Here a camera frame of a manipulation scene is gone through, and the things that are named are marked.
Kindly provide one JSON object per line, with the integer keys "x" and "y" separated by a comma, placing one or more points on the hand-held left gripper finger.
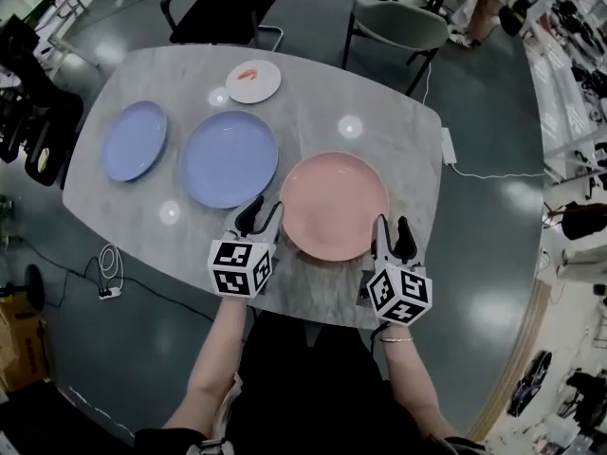
{"x": 250, "y": 212}
{"x": 274, "y": 223}

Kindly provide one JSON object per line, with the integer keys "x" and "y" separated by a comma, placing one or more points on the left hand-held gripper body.
{"x": 237, "y": 266}

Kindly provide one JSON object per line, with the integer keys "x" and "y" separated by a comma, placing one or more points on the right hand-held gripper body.
{"x": 400, "y": 292}

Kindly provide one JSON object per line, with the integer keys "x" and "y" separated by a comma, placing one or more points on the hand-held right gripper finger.
{"x": 406, "y": 240}
{"x": 383, "y": 237}

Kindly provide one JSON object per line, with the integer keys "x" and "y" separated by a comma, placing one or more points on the large blue plate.
{"x": 230, "y": 159}

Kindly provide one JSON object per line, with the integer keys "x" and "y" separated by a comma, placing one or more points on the pink plate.
{"x": 332, "y": 204}

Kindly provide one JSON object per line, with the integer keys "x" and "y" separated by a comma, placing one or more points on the white plate with red print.
{"x": 253, "y": 82}

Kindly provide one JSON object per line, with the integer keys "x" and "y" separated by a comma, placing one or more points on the small blue plate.
{"x": 135, "y": 141}

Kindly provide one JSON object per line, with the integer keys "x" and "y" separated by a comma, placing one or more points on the person's left forearm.
{"x": 215, "y": 353}

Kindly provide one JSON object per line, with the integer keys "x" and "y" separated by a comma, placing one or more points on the person's right forearm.
{"x": 410, "y": 377}

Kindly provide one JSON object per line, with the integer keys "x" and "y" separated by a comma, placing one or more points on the white power adapter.
{"x": 448, "y": 147}

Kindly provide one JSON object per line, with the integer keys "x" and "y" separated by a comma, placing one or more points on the person's black clothing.
{"x": 313, "y": 387}

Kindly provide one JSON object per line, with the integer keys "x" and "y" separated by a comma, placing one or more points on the white floor power strip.
{"x": 110, "y": 293}

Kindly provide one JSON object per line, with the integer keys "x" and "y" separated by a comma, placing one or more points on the black round stool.
{"x": 34, "y": 286}

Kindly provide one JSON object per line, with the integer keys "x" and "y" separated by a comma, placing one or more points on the grey shell chair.
{"x": 403, "y": 24}

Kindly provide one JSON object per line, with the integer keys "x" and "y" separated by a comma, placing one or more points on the cardboard box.
{"x": 19, "y": 344}

